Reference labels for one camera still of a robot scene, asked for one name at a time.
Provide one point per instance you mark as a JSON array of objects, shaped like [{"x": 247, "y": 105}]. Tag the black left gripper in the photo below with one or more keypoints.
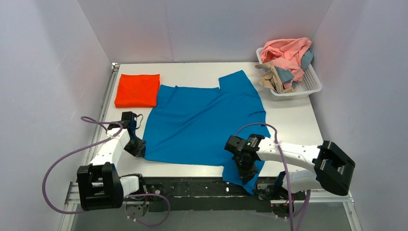
[{"x": 135, "y": 147}]

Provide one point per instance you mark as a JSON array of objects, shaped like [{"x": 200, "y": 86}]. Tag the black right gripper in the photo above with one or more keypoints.
[{"x": 246, "y": 167}]

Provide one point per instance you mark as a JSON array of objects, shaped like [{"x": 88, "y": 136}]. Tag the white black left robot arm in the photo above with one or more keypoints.
[{"x": 99, "y": 184}]

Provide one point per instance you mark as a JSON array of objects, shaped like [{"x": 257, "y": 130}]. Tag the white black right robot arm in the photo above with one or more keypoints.
[{"x": 324, "y": 166}]

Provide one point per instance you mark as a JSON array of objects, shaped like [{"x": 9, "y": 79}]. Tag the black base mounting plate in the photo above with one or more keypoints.
[{"x": 205, "y": 194}]

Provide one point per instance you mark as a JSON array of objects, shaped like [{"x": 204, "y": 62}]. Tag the folded orange t shirt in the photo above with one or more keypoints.
[{"x": 137, "y": 91}]

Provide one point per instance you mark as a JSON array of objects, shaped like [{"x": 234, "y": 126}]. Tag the beige t shirt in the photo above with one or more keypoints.
[{"x": 271, "y": 79}]

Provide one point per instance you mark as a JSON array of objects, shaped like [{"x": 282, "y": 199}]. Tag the grey blue t shirt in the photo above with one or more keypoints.
[{"x": 291, "y": 73}]

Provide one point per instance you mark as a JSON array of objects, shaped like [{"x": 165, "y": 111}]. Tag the white plastic laundry basket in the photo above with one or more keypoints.
[{"x": 310, "y": 82}]

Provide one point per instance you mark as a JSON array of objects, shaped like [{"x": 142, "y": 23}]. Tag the pink t shirt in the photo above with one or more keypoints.
[{"x": 291, "y": 49}]

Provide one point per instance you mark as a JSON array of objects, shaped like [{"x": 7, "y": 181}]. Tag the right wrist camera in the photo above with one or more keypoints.
[{"x": 238, "y": 146}]

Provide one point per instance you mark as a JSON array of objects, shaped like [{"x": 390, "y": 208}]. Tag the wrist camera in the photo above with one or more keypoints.
[
  {"x": 129, "y": 120},
  {"x": 238, "y": 146}
]

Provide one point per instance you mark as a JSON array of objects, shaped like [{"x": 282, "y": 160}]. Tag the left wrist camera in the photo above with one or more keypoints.
[{"x": 129, "y": 120}]

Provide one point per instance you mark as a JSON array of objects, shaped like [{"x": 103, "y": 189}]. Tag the aluminium frame rail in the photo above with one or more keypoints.
[{"x": 317, "y": 196}]

